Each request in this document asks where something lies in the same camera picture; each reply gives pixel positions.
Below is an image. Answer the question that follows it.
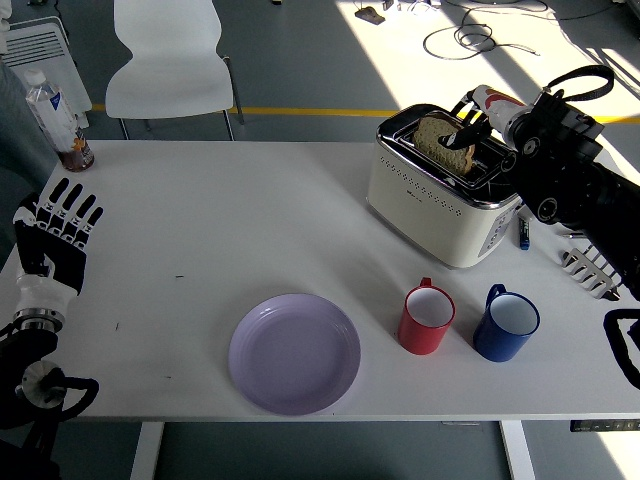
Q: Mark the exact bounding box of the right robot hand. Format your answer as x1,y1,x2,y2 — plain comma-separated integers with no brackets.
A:
438,84,525,151

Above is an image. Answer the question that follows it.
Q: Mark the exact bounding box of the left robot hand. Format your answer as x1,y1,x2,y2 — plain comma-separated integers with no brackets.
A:
12,177,105,317

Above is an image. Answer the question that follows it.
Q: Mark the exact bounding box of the bread slice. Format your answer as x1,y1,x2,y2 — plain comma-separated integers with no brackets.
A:
412,113,476,176

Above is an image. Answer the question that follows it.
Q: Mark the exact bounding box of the purple plate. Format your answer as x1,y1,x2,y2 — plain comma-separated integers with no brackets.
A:
228,293,362,416

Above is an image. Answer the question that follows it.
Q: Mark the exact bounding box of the person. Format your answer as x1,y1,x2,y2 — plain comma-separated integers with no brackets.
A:
0,0,57,271

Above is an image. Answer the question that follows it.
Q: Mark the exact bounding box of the cream chrome toaster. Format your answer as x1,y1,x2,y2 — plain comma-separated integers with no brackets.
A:
366,103,524,271

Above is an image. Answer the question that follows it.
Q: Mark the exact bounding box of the blue marker pen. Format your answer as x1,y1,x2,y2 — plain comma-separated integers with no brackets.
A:
517,207,532,251

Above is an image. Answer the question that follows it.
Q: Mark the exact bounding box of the clear plastic drink bottle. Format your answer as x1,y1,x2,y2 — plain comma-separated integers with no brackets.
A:
23,68,96,174

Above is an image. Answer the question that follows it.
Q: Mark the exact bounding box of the black floor pedal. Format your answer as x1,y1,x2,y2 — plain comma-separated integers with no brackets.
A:
354,6,387,25

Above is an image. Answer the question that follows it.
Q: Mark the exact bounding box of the metal toast rack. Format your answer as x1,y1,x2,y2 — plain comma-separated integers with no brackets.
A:
559,248,622,301

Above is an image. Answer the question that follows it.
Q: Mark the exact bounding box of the white panel heater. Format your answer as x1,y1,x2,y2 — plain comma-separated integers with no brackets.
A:
2,17,94,117

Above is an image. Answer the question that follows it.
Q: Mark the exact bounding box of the white chair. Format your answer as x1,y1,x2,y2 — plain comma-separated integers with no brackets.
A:
104,0,246,142

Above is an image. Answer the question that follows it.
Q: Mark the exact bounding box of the white table leg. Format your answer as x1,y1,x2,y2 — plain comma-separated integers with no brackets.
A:
128,422,166,480
498,420,537,480

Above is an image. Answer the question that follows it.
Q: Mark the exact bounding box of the blue mug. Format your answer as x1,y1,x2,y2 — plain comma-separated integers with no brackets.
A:
472,283,542,363

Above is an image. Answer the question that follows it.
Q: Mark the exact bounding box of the red mug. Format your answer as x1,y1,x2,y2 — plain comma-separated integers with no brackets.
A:
397,277,457,357

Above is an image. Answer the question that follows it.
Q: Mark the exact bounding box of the black table control panel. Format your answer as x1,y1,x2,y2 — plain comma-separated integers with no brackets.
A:
569,418,640,433

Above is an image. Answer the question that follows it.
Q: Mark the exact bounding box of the black coiled floor cable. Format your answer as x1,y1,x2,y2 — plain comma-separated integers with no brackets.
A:
422,7,544,62

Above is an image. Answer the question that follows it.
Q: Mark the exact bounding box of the white floor cable bundle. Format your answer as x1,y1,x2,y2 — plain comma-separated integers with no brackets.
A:
397,0,442,15

